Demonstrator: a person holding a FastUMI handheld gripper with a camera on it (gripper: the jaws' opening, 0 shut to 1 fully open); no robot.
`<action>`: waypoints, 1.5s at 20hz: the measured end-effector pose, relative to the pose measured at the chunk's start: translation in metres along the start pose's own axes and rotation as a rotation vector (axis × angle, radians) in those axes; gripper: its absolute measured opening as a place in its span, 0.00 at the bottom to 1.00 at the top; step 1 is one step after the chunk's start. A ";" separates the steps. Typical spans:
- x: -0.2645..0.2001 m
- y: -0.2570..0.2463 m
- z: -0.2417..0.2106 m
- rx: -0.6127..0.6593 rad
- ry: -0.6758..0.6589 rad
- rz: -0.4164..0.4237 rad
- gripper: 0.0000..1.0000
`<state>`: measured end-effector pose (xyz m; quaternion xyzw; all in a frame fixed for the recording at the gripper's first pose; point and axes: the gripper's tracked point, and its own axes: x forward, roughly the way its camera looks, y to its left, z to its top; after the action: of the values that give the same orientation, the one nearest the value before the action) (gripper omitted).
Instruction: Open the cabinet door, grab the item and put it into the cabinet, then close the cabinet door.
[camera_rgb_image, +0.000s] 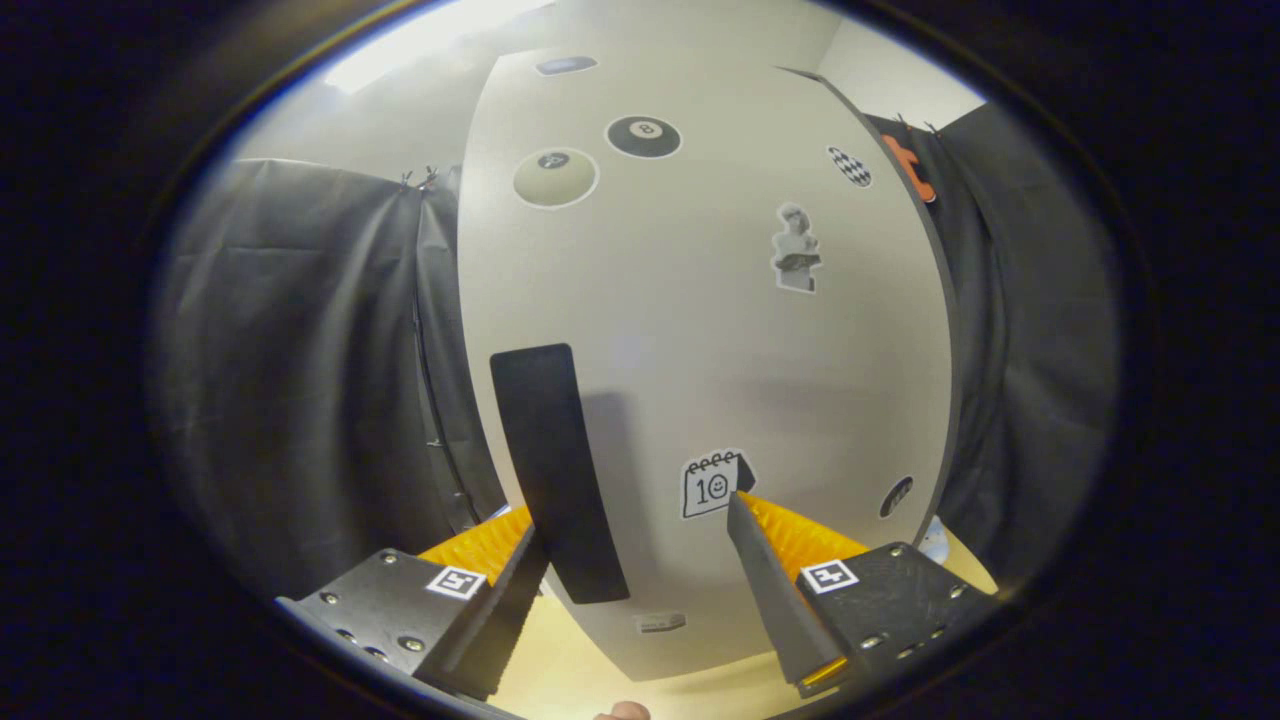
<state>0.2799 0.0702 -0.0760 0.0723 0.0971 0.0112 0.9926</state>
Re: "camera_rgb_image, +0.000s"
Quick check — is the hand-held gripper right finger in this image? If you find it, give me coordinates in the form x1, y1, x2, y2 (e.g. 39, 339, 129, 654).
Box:
726, 490, 1001, 699

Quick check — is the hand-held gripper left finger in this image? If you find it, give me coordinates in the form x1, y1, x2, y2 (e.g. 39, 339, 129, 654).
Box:
275, 505, 551, 701

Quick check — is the black door handle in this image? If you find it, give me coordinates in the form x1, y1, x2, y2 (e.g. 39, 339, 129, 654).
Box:
488, 343, 631, 606

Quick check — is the light grey cabinet door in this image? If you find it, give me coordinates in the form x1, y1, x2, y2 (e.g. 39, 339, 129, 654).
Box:
457, 45, 956, 683

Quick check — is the black backdrop cloth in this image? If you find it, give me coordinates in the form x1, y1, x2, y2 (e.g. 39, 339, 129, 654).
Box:
150, 100, 1121, 601

